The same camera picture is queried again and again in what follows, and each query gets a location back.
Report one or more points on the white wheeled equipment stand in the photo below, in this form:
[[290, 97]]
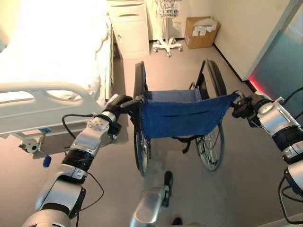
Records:
[[167, 35]]

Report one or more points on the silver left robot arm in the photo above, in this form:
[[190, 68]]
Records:
[[78, 151]]

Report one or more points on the white bedside cabinet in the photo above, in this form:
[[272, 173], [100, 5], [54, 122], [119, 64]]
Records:
[[130, 28]]

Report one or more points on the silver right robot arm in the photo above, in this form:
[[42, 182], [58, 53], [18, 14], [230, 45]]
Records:
[[281, 127]]

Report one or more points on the blue seat wheelchair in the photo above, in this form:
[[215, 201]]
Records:
[[182, 118]]

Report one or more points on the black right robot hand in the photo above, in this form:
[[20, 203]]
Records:
[[246, 106]]

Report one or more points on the brown cardboard box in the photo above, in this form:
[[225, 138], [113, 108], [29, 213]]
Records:
[[201, 33]]

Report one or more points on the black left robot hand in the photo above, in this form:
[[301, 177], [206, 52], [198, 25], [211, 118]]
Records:
[[119, 102]]

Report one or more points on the frosted glass door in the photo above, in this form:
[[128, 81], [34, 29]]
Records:
[[279, 47]]

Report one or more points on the white hospital bed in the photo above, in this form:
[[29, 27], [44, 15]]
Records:
[[52, 71]]

